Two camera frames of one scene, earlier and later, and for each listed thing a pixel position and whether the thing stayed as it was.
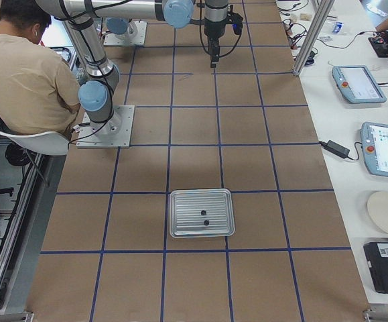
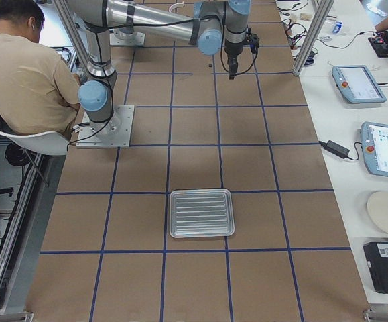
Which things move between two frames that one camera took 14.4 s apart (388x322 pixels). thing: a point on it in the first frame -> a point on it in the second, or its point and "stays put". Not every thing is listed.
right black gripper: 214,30 -> 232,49
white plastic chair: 49,143 stays put
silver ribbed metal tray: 185,218 stays put
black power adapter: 335,148 stays put
